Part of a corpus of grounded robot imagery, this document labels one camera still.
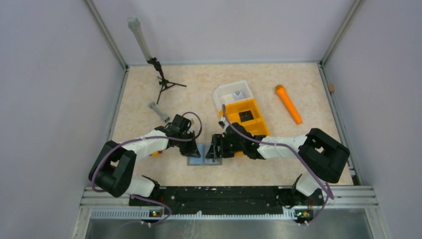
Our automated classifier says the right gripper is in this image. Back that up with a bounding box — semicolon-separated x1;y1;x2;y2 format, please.
206;134;245;159

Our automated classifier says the grey leather card holder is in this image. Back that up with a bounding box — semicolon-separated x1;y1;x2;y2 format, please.
187;144;222;166

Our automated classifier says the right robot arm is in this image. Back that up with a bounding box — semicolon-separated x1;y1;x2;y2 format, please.
205;123;350;205

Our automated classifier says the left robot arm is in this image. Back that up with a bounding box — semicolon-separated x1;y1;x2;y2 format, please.
88;114;202;206

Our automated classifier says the black card in yellow bin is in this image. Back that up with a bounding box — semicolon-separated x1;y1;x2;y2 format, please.
239;111;254;122

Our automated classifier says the yellow toy brick car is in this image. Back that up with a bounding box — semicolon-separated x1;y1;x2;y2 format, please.
150;150;163;157

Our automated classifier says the yellow plastic bin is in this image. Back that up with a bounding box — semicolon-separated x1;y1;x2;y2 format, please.
225;98;271;135

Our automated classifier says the white plastic bin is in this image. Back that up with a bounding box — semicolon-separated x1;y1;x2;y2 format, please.
212;80;254;112

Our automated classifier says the grey plastic bolt tool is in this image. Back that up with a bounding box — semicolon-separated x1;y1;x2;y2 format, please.
148;102;170;123

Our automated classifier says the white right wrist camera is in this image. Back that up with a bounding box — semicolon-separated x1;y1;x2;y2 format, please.
218;120;228;131

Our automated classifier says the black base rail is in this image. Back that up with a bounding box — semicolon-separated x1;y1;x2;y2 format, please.
128;185;325;217

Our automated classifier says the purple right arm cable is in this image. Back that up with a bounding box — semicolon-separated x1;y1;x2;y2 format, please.
221;104;334;226

